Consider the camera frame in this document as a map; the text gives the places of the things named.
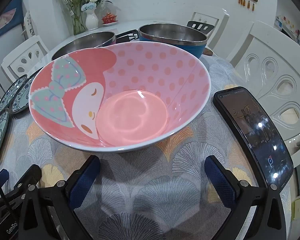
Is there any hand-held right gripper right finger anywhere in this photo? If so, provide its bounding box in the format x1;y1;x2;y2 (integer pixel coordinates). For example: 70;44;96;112
204;155;288;240

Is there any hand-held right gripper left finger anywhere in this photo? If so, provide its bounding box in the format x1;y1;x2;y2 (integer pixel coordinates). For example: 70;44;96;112
18;155;102;240

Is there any pink cartoon polka-dot bowl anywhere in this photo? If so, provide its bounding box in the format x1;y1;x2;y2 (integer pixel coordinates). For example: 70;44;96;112
29;42;211;154

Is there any red steel bowl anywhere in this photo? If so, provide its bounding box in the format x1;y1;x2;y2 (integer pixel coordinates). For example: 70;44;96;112
51;31;117;62

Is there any black smartphone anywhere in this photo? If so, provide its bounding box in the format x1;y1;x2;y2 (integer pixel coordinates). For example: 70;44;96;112
212;86;294;188

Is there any grey fan-pattern tablecloth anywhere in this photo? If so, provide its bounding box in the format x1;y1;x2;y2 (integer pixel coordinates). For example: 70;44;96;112
0;52;290;240

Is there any white dining chair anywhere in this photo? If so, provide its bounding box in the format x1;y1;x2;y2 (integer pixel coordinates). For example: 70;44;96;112
190;5;230;51
227;21;300;166
1;35;52;80

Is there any blue steel bowl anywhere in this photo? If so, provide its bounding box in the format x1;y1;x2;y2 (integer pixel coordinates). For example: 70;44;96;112
138;23;207;58

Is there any white carved chair back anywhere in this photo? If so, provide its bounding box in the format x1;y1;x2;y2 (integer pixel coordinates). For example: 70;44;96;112
21;11;37;38

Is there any clear glass vase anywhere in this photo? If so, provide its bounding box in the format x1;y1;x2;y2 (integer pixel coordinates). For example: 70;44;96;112
69;4;87;36

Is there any black slotted tool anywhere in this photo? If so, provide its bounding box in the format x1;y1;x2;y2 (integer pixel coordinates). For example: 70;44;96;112
187;21;214;38

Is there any white ceramic vase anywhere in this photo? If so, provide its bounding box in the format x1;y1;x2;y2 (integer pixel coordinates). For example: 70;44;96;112
85;8;99;30

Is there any red lidded tea cup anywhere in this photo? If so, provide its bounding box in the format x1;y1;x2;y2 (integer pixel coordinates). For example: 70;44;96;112
101;12;119;26

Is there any blue cloth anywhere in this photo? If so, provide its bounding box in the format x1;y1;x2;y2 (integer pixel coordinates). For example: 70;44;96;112
0;0;24;43

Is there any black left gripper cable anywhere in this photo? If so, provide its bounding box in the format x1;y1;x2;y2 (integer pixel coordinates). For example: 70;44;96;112
0;152;18;225

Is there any wall shelf with colourful items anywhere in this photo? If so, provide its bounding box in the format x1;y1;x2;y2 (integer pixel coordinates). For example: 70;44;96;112
275;15;300;53

